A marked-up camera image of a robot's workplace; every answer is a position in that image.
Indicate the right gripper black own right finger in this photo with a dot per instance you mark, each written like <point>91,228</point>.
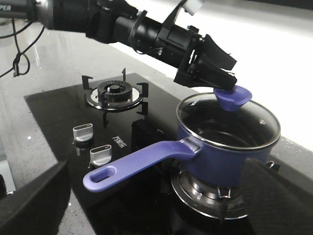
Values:
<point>275,206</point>

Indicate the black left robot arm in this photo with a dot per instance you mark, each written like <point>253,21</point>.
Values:
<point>102,19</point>

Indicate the far gas burner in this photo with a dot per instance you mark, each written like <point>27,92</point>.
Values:
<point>114,95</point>

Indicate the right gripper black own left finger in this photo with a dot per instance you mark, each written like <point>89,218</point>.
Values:
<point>38,207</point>

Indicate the far black pan support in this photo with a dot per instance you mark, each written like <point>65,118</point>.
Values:
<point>144,91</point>

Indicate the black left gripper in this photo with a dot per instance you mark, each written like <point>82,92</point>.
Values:
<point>203,63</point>

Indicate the gas burner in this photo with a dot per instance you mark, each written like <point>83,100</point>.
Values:
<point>114,95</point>
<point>207,198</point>

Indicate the silver stove knob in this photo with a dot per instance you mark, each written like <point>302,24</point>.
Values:
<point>83,133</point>
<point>101,155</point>

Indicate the silver stove knob far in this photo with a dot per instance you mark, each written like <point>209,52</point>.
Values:
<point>83,133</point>

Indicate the front gas burner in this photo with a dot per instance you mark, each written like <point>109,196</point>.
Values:
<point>207,198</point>

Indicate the glass lid with blue knob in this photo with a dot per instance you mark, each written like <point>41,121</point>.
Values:
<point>232,98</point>

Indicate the blue saucepan with handle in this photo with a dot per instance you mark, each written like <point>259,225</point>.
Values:
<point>207,163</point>

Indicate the silver stove knob near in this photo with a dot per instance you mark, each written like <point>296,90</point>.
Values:
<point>101,155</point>

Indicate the black glass gas cooktop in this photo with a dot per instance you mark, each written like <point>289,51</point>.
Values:
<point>193,207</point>

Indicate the black pan support grate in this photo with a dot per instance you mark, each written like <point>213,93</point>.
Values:
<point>223,195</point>

